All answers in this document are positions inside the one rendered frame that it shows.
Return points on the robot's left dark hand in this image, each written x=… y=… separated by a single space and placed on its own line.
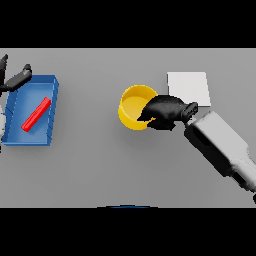
x=16 y=80

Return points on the robot's right dark hand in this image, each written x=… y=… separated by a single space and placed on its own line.
x=165 y=110

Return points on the yellow bowl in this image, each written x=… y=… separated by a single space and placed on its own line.
x=133 y=106

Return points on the robot's left light grey arm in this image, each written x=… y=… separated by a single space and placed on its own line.
x=1 y=123

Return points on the robot's right light grey arm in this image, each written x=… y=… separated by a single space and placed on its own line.
x=220 y=143

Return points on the pale square scale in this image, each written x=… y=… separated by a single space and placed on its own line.
x=188 y=87

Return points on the red beaker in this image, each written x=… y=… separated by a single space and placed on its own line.
x=36 y=114

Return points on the blue tray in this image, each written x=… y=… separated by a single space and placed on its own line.
x=30 y=116

